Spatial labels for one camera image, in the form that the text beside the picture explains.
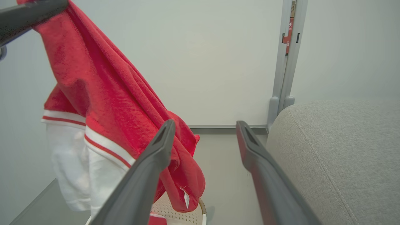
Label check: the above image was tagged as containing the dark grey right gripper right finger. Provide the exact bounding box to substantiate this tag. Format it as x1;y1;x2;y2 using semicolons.
236;121;322;225

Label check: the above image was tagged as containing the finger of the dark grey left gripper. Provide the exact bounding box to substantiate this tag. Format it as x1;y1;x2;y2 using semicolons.
0;0;69;47

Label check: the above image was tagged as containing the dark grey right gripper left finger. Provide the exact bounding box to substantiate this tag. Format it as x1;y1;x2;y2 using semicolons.
90;119;176;225

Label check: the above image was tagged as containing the white cloth piece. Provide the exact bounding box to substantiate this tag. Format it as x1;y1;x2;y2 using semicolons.
17;0;207;225

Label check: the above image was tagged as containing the cream perforated laundry basket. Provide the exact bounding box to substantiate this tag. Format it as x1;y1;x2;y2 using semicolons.
86;193;207;225

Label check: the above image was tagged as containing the grey fabric sofa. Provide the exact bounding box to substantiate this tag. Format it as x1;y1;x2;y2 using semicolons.
265;100;400;225

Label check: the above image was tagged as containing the red fire sign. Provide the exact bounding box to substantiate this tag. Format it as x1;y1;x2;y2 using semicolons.
283;17;295;54

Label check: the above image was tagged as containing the grey metal partition post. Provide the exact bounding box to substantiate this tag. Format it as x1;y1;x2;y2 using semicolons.
267;0;308;132

